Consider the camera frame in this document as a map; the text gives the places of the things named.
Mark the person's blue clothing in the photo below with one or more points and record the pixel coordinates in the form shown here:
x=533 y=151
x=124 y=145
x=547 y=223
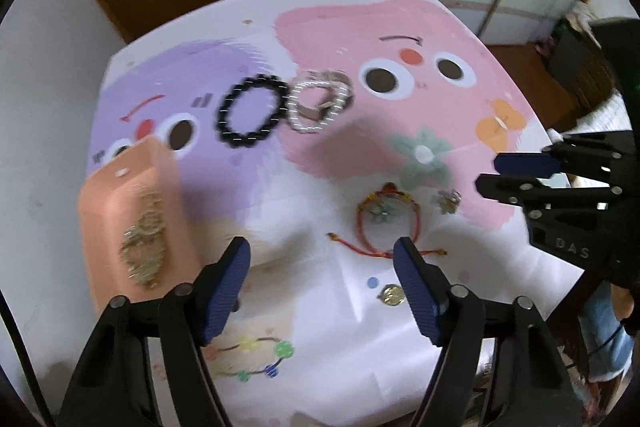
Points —
x=602 y=337

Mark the printed cartoon tablecloth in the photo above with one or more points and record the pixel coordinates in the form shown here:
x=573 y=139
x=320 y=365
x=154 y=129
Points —
x=320 y=207

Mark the pink wrist watch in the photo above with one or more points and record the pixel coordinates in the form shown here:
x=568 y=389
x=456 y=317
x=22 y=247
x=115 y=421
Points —
x=327 y=106

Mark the small flower brooch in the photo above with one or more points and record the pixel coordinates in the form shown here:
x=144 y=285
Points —
x=448 y=201

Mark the pink plastic tray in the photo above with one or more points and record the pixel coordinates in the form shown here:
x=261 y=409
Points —
x=107 y=212

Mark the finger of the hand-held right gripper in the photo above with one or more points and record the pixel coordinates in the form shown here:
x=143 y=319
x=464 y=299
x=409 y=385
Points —
x=505 y=188
x=522 y=163

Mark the round gold pendant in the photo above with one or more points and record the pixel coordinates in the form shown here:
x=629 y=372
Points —
x=391 y=295

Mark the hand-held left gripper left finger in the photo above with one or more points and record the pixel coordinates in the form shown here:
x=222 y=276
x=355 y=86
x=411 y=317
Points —
x=227 y=292

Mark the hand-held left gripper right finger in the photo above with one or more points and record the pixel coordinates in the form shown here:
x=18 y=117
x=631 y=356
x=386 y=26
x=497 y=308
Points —
x=417 y=292

